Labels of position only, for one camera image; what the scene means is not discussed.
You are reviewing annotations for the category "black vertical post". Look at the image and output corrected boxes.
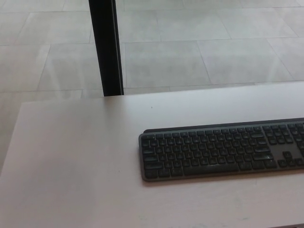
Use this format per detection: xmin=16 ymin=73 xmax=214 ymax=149
xmin=88 ymin=0 xmax=125 ymax=97

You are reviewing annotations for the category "black and grey keyboard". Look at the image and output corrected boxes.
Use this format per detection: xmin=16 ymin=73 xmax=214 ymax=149
xmin=138 ymin=117 xmax=304 ymax=182

